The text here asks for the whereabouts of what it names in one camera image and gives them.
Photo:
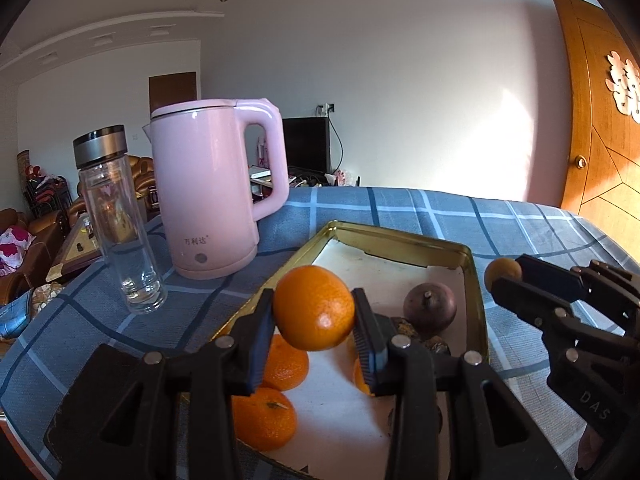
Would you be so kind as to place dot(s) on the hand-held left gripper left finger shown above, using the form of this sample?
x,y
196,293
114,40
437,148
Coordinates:
x,y
260,355

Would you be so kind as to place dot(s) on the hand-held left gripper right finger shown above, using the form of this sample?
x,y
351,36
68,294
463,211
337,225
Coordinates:
x,y
377,360

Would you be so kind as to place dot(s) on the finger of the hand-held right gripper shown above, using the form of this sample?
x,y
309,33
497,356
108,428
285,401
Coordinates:
x,y
530,302
550,275

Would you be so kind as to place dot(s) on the mandarin orange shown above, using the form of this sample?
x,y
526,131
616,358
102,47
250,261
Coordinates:
x,y
287,367
312,305
361,377
264,417

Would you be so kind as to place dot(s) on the cracked dark mangosteen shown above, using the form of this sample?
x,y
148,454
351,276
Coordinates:
x,y
407,327

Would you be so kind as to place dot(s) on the small tan longan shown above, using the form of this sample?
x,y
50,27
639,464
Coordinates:
x,y
500,270

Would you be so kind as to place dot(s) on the dark whole mangosteen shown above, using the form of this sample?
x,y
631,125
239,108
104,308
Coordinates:
x,y
437,347

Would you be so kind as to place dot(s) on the purple passion fruit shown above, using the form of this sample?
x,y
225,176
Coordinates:
x,y
430,310

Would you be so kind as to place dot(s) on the gold metal tin box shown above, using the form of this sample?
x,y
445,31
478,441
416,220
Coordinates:
x,y
350,260

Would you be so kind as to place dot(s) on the person's right hand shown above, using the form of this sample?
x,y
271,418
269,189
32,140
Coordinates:
x,y
584,452

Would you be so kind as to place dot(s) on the blue plaid tablecloth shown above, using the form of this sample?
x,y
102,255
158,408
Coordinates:
x,y
525,220

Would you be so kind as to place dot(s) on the orange wooden door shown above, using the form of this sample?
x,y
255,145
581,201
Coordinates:
x,y
600,185

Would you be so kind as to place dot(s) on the brass door knob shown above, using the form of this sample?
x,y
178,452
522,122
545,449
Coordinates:
x,y
581,161

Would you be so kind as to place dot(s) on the pink electric kettle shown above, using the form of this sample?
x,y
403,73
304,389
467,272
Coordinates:
x,y
210,185

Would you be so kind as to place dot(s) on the glass water bottle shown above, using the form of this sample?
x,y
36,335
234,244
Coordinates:
x,y
120,240

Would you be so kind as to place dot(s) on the flat white box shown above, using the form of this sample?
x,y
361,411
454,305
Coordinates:
x,y
260,172

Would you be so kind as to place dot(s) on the pink patterned packet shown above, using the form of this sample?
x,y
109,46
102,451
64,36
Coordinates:
x,y
344,177

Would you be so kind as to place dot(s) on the white paper door decoration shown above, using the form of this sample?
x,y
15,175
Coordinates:
x,y
625,87

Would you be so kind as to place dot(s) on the wooden tea table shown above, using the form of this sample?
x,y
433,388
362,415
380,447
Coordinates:
x,y
75,250

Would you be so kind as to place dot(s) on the black television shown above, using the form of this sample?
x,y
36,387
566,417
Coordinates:
x,y
307,142

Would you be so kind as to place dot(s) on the brown leather sofa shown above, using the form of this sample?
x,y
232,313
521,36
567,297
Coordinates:
x,y
140,165

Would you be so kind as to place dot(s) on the red floral cushion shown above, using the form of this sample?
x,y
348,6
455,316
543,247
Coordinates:
x,y
12,255

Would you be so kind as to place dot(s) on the stacked dark chairs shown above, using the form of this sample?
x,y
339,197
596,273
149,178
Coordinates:
x,y
45,192

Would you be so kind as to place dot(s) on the dark brown door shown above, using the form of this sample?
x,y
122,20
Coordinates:
x,y
172,92

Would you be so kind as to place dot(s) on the white wall socket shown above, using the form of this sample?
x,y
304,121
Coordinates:
x,y
325,108

